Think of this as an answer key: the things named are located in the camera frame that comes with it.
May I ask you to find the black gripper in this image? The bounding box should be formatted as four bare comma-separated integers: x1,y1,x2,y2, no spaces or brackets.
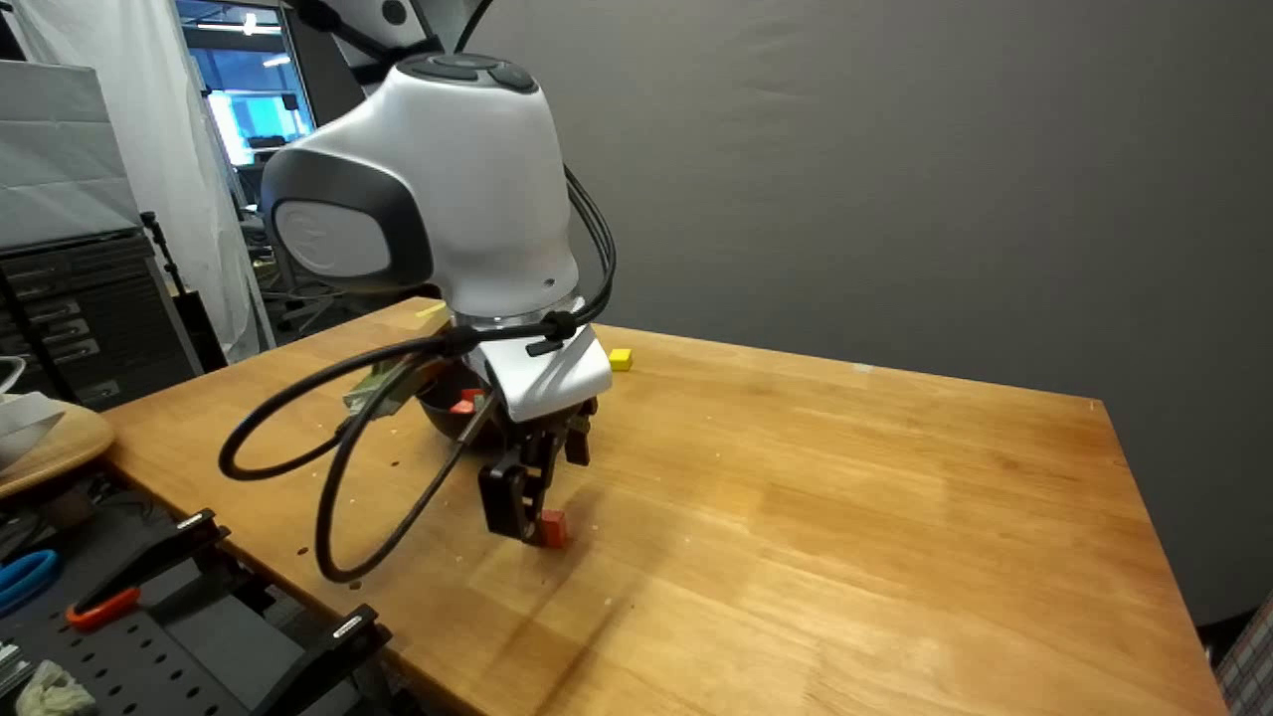
478,405,594,543

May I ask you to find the red cube block front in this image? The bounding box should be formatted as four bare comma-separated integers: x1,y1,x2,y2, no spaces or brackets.
531,511,574,555

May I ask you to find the red triangular prism block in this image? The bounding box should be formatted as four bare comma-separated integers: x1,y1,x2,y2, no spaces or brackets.
451,391,480,413

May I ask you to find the black bowl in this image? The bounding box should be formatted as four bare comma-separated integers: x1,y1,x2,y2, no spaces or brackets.
419,382,488,442

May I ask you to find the small yellow cube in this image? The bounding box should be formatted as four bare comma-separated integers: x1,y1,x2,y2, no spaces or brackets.
607,346,632,374

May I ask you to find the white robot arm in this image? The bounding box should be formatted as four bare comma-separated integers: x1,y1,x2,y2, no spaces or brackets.
258,0,612,543

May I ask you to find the black clamp bar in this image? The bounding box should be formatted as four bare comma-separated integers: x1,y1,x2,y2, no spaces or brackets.
250,606,390,716

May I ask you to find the black pegboard cart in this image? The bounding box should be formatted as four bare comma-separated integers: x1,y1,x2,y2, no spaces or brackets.
0,475,403,716

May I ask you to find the round wooden side table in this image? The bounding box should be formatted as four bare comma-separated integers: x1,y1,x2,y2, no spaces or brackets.
0,403,116,499

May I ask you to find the black equipment rack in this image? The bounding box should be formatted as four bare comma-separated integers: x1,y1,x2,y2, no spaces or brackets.
0,230,197,410

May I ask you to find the grey backdrop screen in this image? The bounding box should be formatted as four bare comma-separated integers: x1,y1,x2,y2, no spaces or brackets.
432,0,1273,620

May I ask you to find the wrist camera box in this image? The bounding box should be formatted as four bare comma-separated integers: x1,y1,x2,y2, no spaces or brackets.
342,356,432,422

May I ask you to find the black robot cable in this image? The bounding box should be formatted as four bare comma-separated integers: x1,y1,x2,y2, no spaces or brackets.
215,165,622,588

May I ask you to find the orange handled clamp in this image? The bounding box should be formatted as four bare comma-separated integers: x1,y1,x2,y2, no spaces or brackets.
62,586,139,631

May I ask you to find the blue scissors handle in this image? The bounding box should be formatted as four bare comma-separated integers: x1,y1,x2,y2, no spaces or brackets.
0,548,58,617

